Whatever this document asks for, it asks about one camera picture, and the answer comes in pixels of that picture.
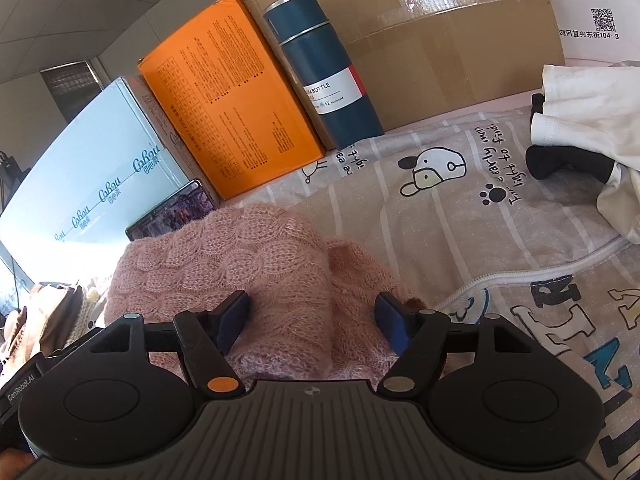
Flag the pink knitted sweater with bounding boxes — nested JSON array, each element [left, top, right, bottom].
[[104, 204, 424, 384]]

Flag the person's left hand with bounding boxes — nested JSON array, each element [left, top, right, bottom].
[[0, 448, 35, 480]]

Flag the cartoon print bed sheet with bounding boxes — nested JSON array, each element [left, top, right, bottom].
[[233, 110, 639, 479]]

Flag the smartphone with lit screen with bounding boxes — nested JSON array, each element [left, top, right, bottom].
[[125, 180, 216, 242]]

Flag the light blue Cabau carton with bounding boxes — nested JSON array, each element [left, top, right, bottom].
[[1, 76, 196, 283]]

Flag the black sock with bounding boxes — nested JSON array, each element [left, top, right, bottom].
[[524, 92, 616, 183]]

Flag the dark blue vacuum bottle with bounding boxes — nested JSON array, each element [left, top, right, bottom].
[[264, 0, 384, 148]]

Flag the orange cardboard box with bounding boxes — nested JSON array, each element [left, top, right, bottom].
[[138, 0, 324, 200]]

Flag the dark window blind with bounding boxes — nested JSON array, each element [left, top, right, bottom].
[[40, 61, 103, 122]]

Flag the white garment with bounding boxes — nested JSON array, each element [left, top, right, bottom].
[[530, 65, 639, 244]]

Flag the large brown cardboard box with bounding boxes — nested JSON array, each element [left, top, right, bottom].
[[245, 0, 565, 130]]

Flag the white paper shopping bag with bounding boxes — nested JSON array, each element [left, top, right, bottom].
[[550, 0, 639, 66]]

